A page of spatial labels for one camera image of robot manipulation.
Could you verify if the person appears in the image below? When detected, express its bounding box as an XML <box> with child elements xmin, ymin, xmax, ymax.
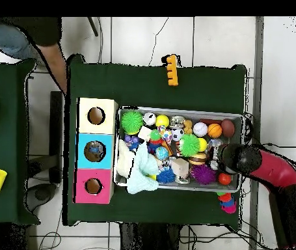
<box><xmin>0</xmin><ymin>17</ymin><xmax>63</xmax><ymax>66</ymax></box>

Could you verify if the small orange basketball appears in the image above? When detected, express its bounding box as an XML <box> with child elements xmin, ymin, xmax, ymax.
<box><xmin>207</xmin><ymin>123</ymin><xmax>224</xmax><ymax>139</ymax></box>

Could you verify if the clear mesh bin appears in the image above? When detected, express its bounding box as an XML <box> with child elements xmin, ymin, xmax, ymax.
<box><xmin>113</xmin><ymin>106</ymin><xmax>245</xmax><ymax>193</ymax></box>

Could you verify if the grey floor strip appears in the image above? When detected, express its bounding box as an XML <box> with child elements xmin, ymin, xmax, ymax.
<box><xmin>254</xmin><ymin>17</ymin><xmax>265</xmax><ymax>146</ymax></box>

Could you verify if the toy hamburger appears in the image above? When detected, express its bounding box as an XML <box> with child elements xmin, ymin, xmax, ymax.
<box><xmin>189</xmin><ymin>152</ymin><xmax>208</xmax><ymax>167</ymax></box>

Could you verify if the dark green tablecloth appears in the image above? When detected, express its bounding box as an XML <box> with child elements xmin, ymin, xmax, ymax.
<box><xmin>0</xmin><ymin>59</ymin><xmax>38</xmax><ymax>226</ymax></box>
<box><xmin>64</xmin><ymin>53</ymin><xmax>249</xmax><ymax>230</ymax></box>

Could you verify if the clear plastic packet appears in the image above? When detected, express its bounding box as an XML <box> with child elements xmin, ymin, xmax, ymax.
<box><xmin>208</xmin><ymin>137</ymin><xmax>224</xmax><ymax>152</ymax></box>
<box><xmin>88</xmin><ymin>145</ymin><xmax>106</xmax><ymax>159</ymax></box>

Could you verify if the green spiky ball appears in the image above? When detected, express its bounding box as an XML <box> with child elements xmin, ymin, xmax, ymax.
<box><xmin>120</xmin><ymin>110</ymin><xmax>145</xmax><ymax>135</ymax></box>
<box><xmin>178</xmin><ymin>133</ymin><xmax>201</xmax><ymax>158</ymax></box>

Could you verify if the white baseball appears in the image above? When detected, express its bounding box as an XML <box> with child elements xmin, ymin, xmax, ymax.
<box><xmin>193</xmin><ymin>122</ymin><xmax>209</xmax><ymax>137</ymax></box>

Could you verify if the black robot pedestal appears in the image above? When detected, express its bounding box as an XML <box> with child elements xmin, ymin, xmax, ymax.
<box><xmin>118</xmin><ymin>223</ymin><xmax>182</xmax><ymax>250</ymax></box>

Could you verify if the black floor cable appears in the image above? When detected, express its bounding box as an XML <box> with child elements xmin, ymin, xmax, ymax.
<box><xmin>243</xmin><ymin>140</ymin><xmax>296</xmax><ymax>154</ymax></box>

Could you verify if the yellow smiley ball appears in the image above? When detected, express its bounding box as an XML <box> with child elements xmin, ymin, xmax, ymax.
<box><xmin>196</xmin><ymin>137</ymin><xmax>209</xmax><ymax>152</ymax></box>

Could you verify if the wooden box with three holes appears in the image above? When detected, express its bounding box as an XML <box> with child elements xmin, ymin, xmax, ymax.
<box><xmin>74</xmin><ymin>96</ymin><xmax>118</xmax><ymax>205</ymax></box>

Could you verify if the purple spiky toy with eyes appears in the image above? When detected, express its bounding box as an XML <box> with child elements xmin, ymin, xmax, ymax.
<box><xmin>191</xmin><ymin>164</ymin><xmax>217</xmax><ymax>186</ymax></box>

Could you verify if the black tripod leg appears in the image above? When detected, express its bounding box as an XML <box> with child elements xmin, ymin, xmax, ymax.
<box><xmin>87</xmin><ymin>17</ymin><xmax>100</xmax><ymax>37</ymax></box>

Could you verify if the cream muslin cloth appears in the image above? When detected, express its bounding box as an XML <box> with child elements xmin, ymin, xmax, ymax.
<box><xmin>116</xmin><ymin>139</ymin><xmax>137</xmax><ymax>179</ymax></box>

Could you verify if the mint green cloth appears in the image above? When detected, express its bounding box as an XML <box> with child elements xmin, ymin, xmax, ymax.
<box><xmin>126</xmin><ymin>141</ymin><xmax>163</xmax><ymax>196</ymax></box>

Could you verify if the orange plastic comb toy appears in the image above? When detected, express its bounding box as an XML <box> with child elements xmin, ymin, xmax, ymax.
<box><xmin>161</xmin><ymin>54</ymin><xmax>180</xmax><ymax>87</ymax></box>

